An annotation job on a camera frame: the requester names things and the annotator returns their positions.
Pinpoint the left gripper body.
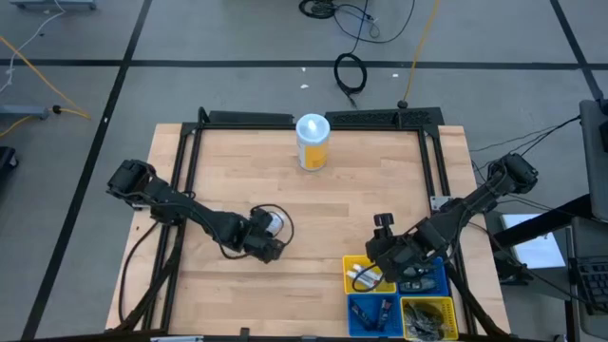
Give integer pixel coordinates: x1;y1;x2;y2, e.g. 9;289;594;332
242;209;273;257

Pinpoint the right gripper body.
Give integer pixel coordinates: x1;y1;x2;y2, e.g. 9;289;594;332
365;231;432;283

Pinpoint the dark grey travel razor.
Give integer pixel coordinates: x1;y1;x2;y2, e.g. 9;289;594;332
398;278;437;294

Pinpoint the dark blue printed tube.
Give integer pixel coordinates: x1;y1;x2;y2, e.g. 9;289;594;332
350;303;374;332
376;298;393;332

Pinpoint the yellow plastic basket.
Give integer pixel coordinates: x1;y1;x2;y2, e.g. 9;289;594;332
342;255;398;295
400;295;461;342

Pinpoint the blue plastic basket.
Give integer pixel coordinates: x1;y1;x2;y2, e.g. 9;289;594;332
394;256;451;298
346;293;404;339

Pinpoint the white yellow wipes canister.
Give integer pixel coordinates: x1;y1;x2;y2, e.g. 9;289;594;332
294;112;332;172

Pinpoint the white paper sheet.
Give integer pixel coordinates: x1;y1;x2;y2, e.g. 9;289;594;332
501;212;570;271

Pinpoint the black perforated box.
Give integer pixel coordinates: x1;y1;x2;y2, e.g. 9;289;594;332
325;106;446;128

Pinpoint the black desk beam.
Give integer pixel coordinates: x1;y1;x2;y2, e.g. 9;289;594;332
491;192;595;286

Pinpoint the black keyboard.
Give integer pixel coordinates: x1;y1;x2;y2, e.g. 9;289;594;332
573;255;608;317

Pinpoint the black caster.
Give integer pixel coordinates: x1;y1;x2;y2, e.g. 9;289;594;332
0;144;20;170

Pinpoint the grey floor foot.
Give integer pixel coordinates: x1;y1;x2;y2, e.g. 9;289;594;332
0;104;51;121
9;0;99;10

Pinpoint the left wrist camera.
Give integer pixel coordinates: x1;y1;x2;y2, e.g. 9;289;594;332
258;238;287;264

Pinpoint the black metal table frame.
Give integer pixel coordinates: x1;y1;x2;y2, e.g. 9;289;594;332
113;105;512;342

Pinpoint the silver metal bracket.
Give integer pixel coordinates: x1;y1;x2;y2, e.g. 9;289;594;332
149;334;206;342

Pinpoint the yellow hanging cable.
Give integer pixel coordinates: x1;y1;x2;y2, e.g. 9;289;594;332
397;0;444;109

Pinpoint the black coiled cable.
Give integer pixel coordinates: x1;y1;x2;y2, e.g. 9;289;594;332
332;0;371;108

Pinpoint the yellow floor cable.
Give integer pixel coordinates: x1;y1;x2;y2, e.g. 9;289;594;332
0;33;91;140

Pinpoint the black cable bundle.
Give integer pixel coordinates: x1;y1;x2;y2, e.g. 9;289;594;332
297;0;336;20

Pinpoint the white floor cable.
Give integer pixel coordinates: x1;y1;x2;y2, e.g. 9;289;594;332
0;0;67;94

